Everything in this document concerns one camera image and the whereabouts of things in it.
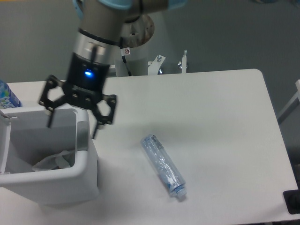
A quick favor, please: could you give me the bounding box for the white frame at right edge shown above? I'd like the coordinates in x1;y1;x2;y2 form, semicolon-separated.
277;80;300;124

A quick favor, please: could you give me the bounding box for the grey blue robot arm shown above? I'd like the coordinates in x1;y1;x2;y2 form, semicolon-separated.
38;0;186;133

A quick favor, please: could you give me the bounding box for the white pedestal foot right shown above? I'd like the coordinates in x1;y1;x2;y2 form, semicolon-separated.
178;50;188;74

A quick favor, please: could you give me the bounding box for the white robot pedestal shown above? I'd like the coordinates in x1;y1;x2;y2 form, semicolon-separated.
114;15;155;77

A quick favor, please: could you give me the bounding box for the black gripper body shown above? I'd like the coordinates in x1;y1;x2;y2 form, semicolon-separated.
62;53;109;110

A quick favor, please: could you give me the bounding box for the clear white plastic wrapper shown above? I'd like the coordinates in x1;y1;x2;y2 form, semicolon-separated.
32;150;76;172

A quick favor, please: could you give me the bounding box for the blue labelled bottle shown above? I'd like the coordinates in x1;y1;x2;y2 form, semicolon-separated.
0;80;23;109

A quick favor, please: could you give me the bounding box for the crushed clear plastic bottle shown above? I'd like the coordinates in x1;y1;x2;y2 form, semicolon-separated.
141;135;187;199

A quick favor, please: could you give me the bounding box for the black cable on pedestal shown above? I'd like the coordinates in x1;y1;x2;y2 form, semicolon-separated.
119;36;132;77

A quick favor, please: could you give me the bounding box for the white pedestal foot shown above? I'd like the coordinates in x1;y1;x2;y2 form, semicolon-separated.
178;50;188;74
148;55;166;75

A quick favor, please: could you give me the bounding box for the black clamp at table edge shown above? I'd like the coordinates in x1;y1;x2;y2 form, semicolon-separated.
283;189;300;215

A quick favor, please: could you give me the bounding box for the white pedestal foot middle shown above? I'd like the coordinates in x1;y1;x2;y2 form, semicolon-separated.
148;55;166;75

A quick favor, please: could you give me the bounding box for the white open trash can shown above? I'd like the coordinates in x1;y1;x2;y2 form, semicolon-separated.
0;105;99;205

